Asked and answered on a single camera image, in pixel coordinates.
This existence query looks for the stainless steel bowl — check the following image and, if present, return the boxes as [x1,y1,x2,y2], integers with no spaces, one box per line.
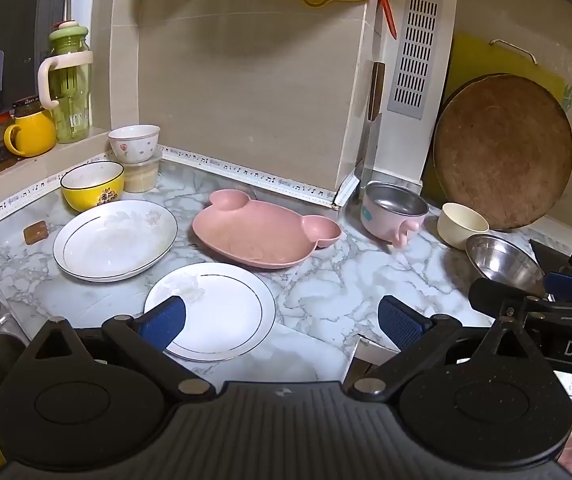
[465,234,546,297]

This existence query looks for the white oval deep plate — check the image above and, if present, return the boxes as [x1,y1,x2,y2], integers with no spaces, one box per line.
[54,200,179,283]

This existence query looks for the pink steel-lined handled bowl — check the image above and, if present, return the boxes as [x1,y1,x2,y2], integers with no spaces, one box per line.
[359,181,429,248]

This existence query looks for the pink bear-shaped plate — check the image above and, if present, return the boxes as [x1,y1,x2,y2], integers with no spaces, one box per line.
[193,188,342,270]

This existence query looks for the black gas stove top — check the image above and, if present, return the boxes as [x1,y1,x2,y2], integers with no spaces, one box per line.
[529,240,572,275]

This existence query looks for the cream small bowl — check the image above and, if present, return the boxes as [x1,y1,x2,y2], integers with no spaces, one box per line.
[437,203,489,250]

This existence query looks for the small brown square block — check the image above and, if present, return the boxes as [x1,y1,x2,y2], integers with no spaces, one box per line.
[23,221,49,245]

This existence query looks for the round wooden cutting board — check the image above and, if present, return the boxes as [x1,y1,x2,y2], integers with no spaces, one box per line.
[432,74,572,231]

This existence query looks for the clear plastic container with grains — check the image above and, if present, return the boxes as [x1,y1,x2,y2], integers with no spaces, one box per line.
[122,148,162,193]

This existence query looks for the yellow ceramic bowl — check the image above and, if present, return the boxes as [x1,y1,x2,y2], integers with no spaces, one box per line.
[60,160,125,212]

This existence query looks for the white bowl with pink flowers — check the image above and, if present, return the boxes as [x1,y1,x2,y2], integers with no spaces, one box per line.
[108,125,160,164]

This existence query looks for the yellow mug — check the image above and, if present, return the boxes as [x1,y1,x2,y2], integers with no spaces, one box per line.
[4,110,57,158]

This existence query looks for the grey ventilation grille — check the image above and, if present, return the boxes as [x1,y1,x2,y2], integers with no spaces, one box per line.
[387,0,443,119]

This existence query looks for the green water bottle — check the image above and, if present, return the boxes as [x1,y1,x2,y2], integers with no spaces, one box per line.
[37,0,94,144]

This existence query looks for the orange plastic spatula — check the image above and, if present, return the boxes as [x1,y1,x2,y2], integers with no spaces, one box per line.
[378,0,397,40]

